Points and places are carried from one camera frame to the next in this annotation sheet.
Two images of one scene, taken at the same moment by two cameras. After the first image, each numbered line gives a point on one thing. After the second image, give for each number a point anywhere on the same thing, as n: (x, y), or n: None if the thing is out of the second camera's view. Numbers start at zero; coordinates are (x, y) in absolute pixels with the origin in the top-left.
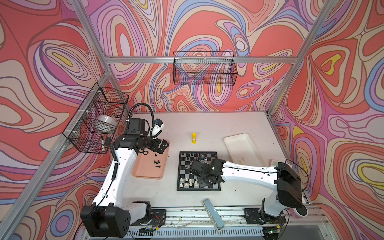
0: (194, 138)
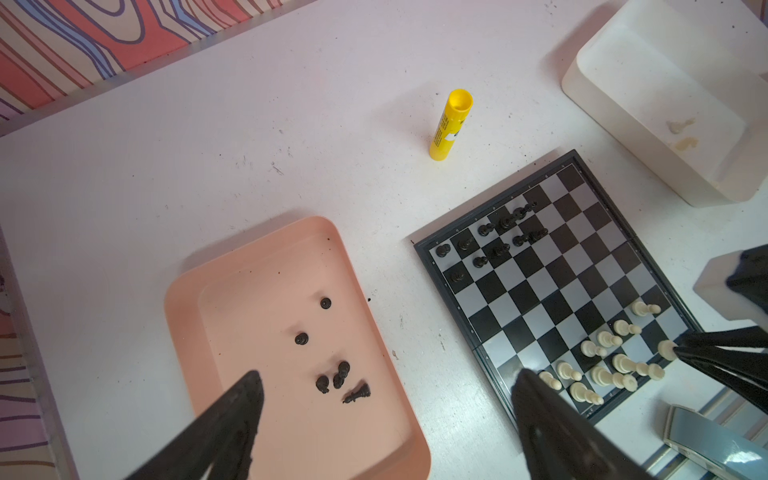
0: (457, 108)
